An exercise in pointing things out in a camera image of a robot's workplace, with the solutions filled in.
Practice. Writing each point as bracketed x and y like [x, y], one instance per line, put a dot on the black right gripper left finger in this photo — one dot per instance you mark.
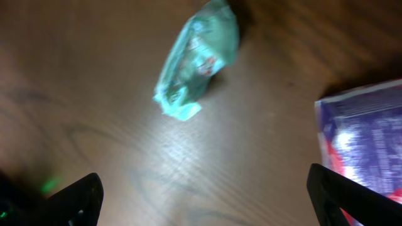
[77, 204]

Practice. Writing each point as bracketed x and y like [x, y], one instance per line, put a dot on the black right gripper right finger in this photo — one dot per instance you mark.
[332, 194]

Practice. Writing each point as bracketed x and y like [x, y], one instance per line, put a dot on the purple red snack bag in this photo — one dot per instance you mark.
[360, 137]

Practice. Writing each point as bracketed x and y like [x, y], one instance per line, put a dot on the mint green snack packet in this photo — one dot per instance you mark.
[208, 42]

